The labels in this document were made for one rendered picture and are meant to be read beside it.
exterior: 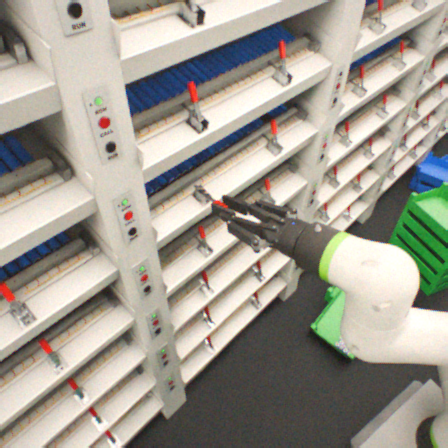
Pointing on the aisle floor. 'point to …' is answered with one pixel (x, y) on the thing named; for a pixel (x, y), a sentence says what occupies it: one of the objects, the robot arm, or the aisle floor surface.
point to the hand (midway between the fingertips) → (228, 208)
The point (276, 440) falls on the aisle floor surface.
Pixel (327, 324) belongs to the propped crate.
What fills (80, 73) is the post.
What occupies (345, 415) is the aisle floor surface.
